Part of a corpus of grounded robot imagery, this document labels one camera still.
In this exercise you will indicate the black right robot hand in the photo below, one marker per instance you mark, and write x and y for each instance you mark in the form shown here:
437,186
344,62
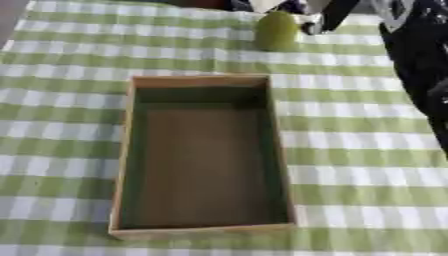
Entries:
335,13

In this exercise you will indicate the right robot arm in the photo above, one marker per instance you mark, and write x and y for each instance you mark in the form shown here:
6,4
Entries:
420,60

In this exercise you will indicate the tan cardboard box green inside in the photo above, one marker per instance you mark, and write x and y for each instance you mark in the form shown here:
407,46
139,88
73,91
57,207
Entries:
201,166

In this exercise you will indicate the green toy pear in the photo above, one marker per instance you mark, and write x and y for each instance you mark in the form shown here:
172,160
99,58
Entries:
276,32

